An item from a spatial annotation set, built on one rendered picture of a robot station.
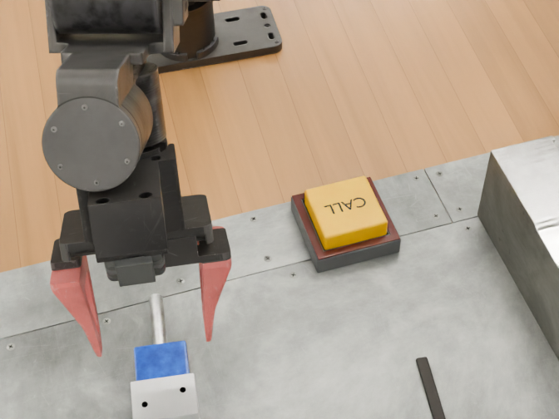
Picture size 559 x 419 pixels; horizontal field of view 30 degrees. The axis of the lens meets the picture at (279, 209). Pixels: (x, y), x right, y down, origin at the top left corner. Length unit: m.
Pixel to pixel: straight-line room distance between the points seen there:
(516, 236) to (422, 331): 0.12
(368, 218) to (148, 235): 0.36
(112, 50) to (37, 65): 0.52
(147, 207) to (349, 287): 0.36
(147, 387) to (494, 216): 0.35
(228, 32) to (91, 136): 0.57
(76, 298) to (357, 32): 0.56
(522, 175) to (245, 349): 0.28
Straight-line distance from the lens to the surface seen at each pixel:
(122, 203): 0.61
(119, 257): 0.63
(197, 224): 0.70
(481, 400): 0.89
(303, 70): 1.13
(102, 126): 0.61
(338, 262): 0.94
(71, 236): 0.71
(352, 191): 0.96
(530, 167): 0.93
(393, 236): 0.95
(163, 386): 0.82
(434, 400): 0.88
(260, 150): 1.04
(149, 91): 0.68
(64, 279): 0.71
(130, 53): 0.64
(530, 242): 0.90
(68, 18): 0.67
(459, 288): 0.95
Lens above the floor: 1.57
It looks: 51 degrees down
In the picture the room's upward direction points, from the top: 1 degrees counter-clockwise
